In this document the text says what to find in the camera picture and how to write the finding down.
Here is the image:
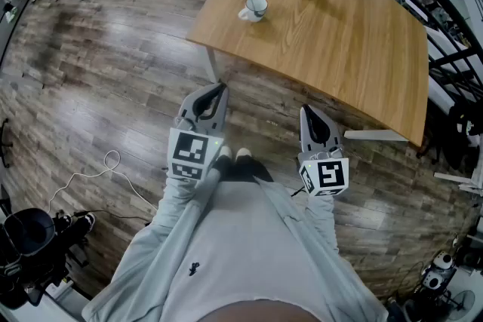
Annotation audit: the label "small standing fan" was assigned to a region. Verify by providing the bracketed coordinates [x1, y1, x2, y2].
[448, 289, 477, 316]

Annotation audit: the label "white cable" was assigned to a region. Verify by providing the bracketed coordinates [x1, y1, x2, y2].
[48, 149, 158, 215]

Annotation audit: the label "white cup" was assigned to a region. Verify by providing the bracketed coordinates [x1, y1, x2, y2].
[237, 0, 269, 23]

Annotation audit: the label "person's right forearm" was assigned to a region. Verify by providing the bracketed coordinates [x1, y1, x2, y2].
[306, 194, 340, 253]

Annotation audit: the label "black backpack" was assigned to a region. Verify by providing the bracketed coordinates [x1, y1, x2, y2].
[447, 101, 483, 173]

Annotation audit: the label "person's black trousers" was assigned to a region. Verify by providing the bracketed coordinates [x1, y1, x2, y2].
[214, 155, 275, 184]

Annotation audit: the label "person's grey shirt torso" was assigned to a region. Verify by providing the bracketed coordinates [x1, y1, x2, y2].
[81, 176, 389, 322]

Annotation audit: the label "white table foot bar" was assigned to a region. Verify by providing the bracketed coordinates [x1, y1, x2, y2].
[342, 129, 411, 143]

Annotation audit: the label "black equipment pile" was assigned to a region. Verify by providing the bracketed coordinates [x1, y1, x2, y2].
[0, 207, 97, 311]

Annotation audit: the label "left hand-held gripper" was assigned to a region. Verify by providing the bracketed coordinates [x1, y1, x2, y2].
[167, 82, 230, 182]

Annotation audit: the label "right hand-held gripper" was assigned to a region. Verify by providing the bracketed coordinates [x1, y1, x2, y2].
[297, 104, 350, 197]

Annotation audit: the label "person's left forearm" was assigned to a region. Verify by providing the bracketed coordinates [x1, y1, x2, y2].
[150, 167, 222, 235]

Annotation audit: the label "white table leg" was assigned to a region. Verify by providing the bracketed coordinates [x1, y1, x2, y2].
[205, 46, 221, 84]

